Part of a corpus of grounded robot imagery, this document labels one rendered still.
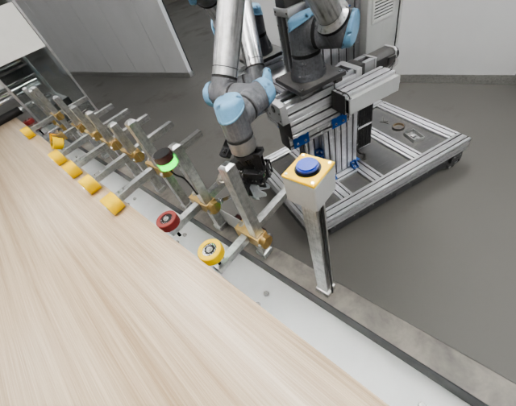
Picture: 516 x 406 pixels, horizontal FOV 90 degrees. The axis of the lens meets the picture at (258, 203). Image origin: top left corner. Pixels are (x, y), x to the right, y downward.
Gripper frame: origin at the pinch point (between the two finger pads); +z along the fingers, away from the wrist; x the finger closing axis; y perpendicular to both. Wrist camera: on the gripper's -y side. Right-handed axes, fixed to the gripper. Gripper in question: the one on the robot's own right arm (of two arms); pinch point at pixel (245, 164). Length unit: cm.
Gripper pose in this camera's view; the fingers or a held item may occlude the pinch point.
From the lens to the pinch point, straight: 117.6
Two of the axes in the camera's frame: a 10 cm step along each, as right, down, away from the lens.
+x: -7.4, -3.5, 5.7
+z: 2.6, 6.4, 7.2
